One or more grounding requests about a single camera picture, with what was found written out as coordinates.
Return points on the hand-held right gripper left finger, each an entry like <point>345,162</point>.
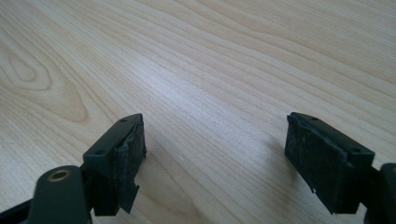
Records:
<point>116,161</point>

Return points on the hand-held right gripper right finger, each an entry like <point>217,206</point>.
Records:
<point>323,161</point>

